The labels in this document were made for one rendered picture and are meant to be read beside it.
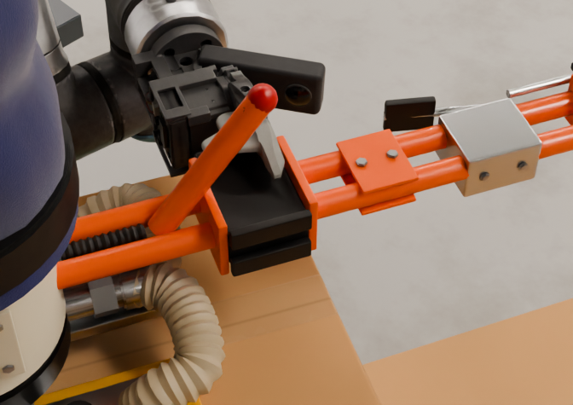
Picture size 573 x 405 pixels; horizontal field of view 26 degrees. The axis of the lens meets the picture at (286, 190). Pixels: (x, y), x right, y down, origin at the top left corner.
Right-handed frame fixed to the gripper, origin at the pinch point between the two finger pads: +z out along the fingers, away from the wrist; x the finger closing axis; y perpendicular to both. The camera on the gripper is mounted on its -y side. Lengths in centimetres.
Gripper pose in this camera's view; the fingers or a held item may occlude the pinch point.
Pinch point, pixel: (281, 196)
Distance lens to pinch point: 102.9
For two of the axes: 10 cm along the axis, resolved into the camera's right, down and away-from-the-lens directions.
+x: 0.0, -6.9, -7.3
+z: 3.5, 6.8, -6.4
